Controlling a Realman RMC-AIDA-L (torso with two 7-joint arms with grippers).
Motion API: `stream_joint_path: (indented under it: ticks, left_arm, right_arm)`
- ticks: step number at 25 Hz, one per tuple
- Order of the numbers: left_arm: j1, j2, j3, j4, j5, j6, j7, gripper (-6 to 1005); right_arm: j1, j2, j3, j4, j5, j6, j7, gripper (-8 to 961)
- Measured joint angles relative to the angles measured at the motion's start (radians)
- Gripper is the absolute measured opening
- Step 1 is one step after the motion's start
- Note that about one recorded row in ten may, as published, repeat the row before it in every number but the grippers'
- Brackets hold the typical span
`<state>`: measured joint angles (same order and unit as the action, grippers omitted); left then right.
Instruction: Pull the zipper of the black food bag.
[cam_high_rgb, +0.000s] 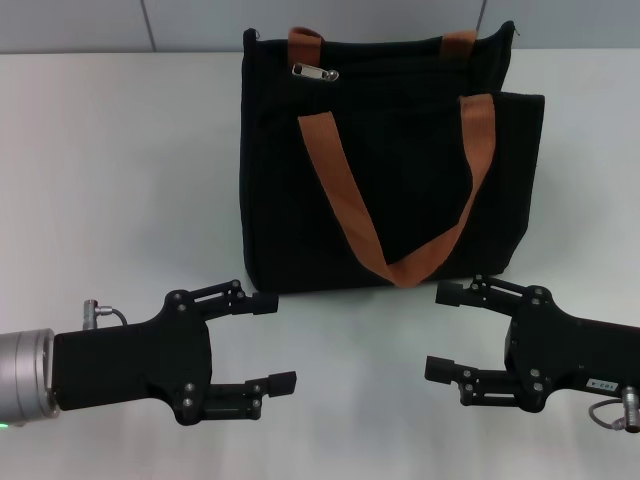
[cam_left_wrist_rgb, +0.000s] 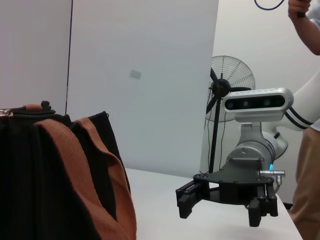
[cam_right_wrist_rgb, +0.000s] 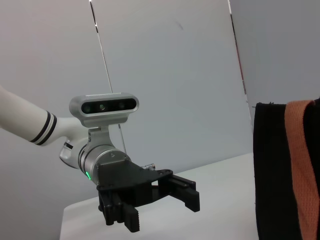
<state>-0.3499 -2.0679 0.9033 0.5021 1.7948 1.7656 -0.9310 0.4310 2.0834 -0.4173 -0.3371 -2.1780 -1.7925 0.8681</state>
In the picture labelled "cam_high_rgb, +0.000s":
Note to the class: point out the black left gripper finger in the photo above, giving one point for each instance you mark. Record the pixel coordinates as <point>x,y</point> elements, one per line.
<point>250,387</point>
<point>240,300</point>

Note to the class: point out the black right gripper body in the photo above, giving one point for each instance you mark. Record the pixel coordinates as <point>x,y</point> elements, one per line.
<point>565,350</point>

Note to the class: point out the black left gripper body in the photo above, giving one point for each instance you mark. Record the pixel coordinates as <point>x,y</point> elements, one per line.
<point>135,360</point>

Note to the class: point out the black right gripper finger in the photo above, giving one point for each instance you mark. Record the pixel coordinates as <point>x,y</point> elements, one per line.
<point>475,295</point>
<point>470,380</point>

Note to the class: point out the silver zipper pull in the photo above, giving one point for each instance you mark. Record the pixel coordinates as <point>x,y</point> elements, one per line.
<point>314,71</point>

